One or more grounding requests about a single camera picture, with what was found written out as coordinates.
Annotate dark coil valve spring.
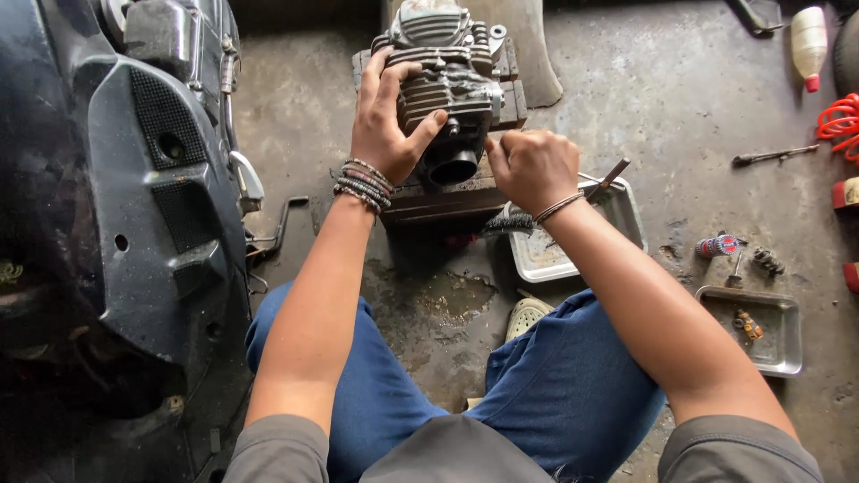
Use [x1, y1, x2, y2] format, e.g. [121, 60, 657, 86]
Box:
[752, 247, 786, 277]

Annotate red and blue spool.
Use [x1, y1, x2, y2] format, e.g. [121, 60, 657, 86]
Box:
[694, 233, 742, 260]

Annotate large steel tray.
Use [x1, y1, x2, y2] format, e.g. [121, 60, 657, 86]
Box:
[507, 176, 650, 284]

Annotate black motorcycle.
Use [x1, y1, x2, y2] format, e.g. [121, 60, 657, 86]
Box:
[0, 0, 266, 483]

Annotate gray shirt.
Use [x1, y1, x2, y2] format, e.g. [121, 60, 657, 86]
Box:
[223, 412, 825, 483]

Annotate person's left hand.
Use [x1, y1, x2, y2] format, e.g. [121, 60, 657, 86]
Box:
[349, 46, 449, 186]

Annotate person's right hand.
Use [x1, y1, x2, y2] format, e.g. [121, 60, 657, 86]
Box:
[485, 129, 582, 217]

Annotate black rubber tyre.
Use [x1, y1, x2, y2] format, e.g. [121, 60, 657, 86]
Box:
[832, 8, 859, 98]

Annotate dark wooden block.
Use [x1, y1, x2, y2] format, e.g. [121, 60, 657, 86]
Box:
[352, 38, 528, 229]

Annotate small orange metal part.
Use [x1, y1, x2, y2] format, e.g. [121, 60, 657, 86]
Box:
[732, 309, 765, 342]

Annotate orange coiled air hose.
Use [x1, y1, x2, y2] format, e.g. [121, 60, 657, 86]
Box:
[815, 93, 859, 165]

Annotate black bristle brush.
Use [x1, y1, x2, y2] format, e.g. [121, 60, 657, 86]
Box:
[479, 211, 538, 237]

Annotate gray finned engine cylinder head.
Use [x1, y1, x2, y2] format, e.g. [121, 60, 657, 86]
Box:
[370, 0, 508, 187]

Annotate thin metal rod tool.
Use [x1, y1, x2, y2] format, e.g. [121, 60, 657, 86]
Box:
[586, 158, 632, 203]

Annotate white bottle with red cap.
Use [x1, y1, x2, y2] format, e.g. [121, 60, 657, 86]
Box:
[790, 6, 829, 94]

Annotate red and cream can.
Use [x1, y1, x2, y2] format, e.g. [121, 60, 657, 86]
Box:
[831, 176, 859, 212]

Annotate thin metal bangle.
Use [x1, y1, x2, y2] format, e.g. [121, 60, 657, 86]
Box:
[533, 191, 587, 226]

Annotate small steel tray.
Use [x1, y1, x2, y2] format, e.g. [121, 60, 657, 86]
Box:
[694, 285, 804, 378]

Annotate blue jeans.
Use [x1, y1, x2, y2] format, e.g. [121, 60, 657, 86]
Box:
[244, 280, 668, 483]

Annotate black metal bracket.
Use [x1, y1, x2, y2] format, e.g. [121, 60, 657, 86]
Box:
[723, 0, 785, 36]

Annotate beaded bracelets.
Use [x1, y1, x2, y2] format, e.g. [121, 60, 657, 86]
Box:
[330, 158, 397, 225]

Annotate long dark screwdriver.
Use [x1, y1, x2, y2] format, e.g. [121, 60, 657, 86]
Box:
[731, 144, 821, 169]

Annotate black motorcycle foot lever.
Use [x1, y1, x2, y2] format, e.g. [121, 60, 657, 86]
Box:
[246, 195, 310, 258]

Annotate white perforated sandal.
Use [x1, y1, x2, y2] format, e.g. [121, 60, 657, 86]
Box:
[504, 290, 555, 344]

